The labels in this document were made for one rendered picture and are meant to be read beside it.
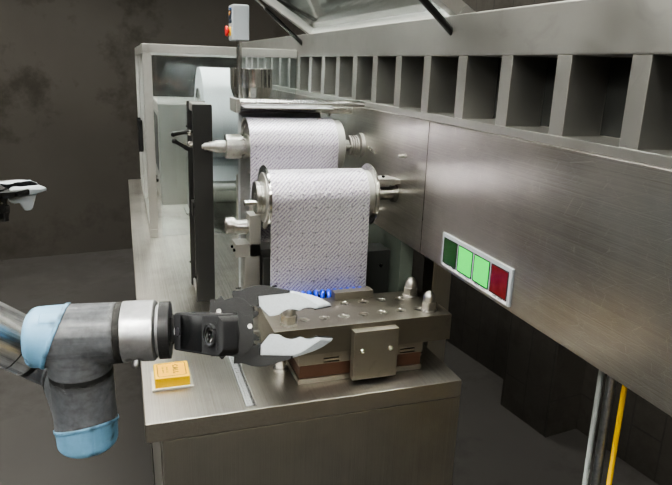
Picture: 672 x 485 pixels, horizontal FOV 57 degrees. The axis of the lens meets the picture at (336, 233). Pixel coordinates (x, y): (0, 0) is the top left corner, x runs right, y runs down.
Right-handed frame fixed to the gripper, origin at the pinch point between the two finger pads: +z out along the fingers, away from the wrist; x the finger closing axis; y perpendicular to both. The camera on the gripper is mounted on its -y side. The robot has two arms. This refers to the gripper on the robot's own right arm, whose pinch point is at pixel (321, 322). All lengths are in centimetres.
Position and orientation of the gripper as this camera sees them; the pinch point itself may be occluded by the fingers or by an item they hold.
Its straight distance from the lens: 79.0
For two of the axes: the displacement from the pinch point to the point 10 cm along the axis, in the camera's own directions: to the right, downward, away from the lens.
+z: 9.9, -0.3, 1.7
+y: -1.6, 1.3, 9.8
